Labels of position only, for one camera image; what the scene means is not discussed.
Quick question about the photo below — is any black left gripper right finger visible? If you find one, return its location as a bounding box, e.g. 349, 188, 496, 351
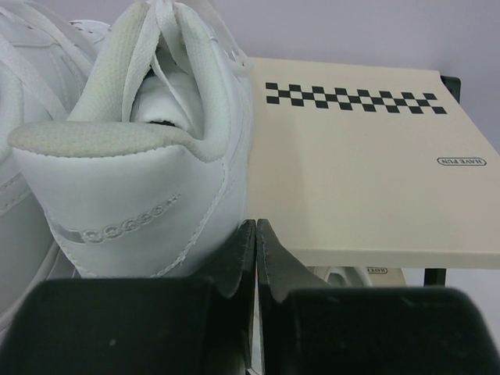
255, 220, 499, 374

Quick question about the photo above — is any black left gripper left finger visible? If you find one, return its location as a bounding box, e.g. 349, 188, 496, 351
1, 220, 256, 374

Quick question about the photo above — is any white grey sneaker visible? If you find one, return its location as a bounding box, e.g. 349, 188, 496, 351
307, 266, 373, 288

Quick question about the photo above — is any white leather sneaker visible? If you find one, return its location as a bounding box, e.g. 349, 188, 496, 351
0, 0, 114, 337
8, 1, 254, 277

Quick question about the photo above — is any black beige shoe shelf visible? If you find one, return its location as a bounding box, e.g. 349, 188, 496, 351
248, 58, 499, 277

